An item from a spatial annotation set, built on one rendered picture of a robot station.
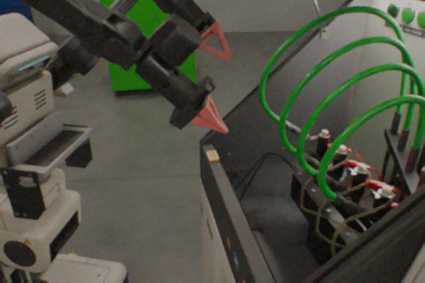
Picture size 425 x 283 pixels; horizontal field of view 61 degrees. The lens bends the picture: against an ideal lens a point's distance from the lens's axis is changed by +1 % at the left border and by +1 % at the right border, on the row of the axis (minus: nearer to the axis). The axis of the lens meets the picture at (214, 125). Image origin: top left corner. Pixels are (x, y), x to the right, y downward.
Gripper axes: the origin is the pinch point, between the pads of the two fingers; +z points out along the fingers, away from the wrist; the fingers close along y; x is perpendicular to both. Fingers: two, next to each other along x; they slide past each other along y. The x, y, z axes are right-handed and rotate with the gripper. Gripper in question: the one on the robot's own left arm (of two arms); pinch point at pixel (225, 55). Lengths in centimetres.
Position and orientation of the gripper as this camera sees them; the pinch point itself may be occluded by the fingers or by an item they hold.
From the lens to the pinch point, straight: 81.3
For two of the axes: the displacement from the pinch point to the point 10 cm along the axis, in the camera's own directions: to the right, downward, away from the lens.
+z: 6.9, 7.0, 1.7
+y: -0.2, -2.2, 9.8
